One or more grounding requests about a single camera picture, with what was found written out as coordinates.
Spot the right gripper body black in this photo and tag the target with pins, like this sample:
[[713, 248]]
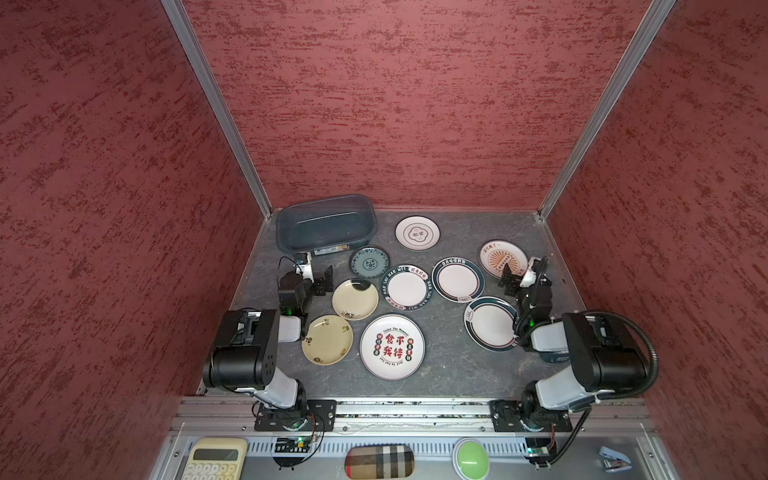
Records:
[[516, 282]]

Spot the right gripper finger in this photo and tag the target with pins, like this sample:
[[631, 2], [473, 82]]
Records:
[[538, 268], [510, 282]]

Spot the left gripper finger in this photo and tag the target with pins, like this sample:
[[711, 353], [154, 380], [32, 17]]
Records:
[[325, 283], [309, 294]]

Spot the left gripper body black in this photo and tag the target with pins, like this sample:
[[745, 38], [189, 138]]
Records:
[[321, 282]]

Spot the green rim plate steam logo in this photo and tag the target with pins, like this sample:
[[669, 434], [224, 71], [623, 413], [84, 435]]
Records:
[[490, 322]]

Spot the large white plate red characters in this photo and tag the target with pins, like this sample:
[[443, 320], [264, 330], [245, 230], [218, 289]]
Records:
[[392, 347]]

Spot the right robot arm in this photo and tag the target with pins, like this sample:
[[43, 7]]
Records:
[[609, 356]]

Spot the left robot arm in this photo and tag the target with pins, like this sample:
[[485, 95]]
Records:
[[243, 357]]

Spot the blue translucent plastic bin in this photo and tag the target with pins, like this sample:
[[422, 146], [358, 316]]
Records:
[[326, 226]]

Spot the white plate orange sunburst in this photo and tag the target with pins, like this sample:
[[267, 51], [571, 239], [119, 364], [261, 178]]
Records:
[[497, 254]]

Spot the small teal patterned plate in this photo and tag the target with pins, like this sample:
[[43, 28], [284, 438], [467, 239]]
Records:
[[369, 262]]

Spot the cream plate upper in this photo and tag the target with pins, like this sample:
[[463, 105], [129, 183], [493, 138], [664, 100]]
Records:
[[355, 299]]

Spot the cream plate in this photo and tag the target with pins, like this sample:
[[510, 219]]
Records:
[[329, 339], [355, 299]]

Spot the cream plate lower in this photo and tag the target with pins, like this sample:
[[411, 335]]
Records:
[[329, 339]]

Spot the white plate green HAO SHI rim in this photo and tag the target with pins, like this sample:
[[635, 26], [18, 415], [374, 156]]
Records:
[[407, 287]]

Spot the white plate flower outline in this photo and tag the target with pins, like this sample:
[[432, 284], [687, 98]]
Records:
[[417, 233]]

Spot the left circuit board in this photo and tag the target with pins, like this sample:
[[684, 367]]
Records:
[[292, 446]]

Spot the circuit board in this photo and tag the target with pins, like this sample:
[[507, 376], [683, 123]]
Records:
[[536, 448], [292, 446]]

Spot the right circuit board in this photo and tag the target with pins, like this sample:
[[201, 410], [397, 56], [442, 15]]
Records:
[[536, 448]]

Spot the green round button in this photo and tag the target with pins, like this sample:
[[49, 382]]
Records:
[[470, 460]]

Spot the cream calculator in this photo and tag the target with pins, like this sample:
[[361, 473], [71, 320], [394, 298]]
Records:
[[216, 459]]

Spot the white blue stapler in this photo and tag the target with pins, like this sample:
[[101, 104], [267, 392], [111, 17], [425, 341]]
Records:
[[614, 461]]

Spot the plaid pouch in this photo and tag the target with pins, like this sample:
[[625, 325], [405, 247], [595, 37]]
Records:
[[380, 462]]

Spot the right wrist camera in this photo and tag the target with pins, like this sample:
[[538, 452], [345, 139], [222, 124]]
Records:
[[529, 277]]

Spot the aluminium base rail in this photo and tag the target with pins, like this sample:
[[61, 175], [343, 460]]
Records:
[[429, 426]]

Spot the right aluminium corner post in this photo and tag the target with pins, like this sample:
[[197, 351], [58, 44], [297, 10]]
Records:
[[646, 31]]

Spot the aluminium corner post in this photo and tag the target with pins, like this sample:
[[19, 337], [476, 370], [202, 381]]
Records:
[[183, 28], [646, 31]]

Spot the left aluminium corner post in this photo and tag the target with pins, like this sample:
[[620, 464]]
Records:
[[183, 28]]

